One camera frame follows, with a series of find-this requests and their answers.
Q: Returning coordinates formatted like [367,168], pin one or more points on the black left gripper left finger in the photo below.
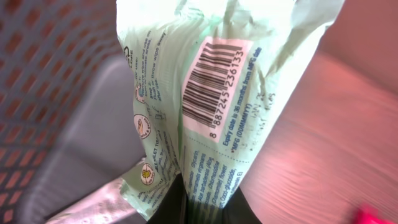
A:
[173,208]

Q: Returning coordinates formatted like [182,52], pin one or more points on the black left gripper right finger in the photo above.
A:
[238,210]

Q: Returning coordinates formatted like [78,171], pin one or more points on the white tube with gold cap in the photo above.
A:
[103,206]

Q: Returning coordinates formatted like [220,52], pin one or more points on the orange spaghetti packet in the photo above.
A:
[367,215]

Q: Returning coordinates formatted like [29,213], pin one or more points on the light blue wipes packet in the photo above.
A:
[211,79]

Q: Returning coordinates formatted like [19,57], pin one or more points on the grey plastic lattice basket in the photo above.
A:
[66,105]

